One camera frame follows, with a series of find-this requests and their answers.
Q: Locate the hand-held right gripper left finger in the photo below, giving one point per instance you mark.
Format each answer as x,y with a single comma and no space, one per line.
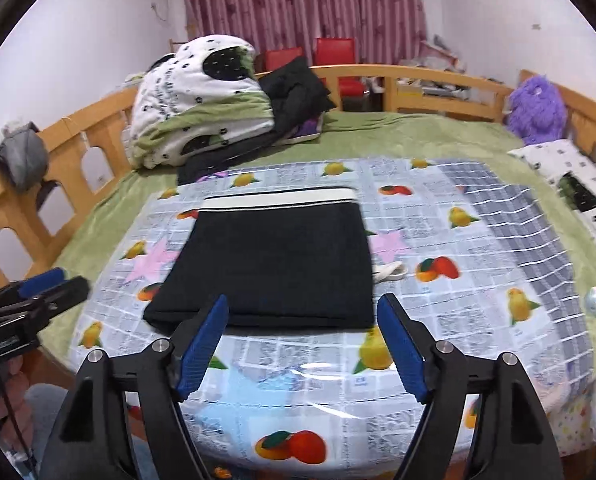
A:
200,345

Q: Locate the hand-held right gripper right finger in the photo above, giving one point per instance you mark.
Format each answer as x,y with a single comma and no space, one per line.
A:
402,345

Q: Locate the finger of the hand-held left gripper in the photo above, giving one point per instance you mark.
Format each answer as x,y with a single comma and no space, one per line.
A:
43,280
63,292

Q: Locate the black pants with white waistband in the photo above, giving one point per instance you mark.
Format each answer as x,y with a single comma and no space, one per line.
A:
278,260

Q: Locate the person's left hand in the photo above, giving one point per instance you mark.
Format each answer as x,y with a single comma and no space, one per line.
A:
10,412

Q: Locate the fruit print plastic tablecloth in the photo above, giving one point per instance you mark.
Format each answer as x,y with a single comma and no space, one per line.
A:
452,320

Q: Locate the grey garment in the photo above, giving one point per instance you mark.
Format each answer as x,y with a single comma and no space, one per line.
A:
20,155

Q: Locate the white dotted bed sheet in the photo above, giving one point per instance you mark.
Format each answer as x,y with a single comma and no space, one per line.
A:
572,420

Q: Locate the small shiny disc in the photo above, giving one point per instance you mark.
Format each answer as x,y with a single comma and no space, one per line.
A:
595,302

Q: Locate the green fleece blanket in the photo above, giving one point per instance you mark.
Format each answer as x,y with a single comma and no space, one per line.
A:
402,135

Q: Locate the white dotted pillow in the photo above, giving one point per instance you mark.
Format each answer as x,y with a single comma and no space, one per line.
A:
542,160

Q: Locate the white flower print quilt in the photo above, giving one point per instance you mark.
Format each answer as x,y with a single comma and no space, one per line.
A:
178,85

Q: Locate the purple cloth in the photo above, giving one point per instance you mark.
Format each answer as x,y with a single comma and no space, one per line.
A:
308,127

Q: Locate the purple plush toy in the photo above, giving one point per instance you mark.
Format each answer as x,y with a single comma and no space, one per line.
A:
535,105

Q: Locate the black jacket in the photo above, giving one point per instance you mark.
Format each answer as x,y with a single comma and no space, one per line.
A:
293,85

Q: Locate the cluttered desk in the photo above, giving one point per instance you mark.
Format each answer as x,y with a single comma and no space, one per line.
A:
437,55

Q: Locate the red chair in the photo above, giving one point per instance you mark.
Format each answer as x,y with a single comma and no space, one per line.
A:
283,57
335,52

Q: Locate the purple striped curtain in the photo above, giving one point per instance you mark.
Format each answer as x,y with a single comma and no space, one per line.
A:
303,0

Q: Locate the wooden bed frame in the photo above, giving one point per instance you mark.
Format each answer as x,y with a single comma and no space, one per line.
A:
442,90

